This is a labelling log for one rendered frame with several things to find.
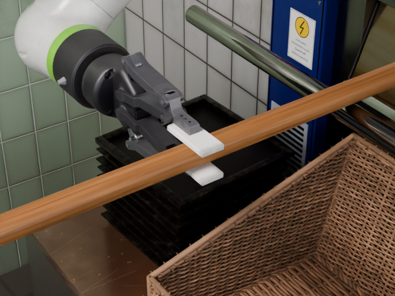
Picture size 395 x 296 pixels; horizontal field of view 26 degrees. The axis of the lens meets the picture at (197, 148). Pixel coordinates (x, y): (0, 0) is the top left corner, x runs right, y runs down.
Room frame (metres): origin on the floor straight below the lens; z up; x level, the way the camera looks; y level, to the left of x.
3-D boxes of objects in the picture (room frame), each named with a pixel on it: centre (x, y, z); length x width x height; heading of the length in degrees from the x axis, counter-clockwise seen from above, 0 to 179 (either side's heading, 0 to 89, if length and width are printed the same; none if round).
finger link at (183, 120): (0.82, 0.02, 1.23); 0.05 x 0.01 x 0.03; 35
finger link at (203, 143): (0.80, 0.00, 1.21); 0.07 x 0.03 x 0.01; 35
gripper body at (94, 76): (0.93, 0.09, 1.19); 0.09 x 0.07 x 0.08; 35
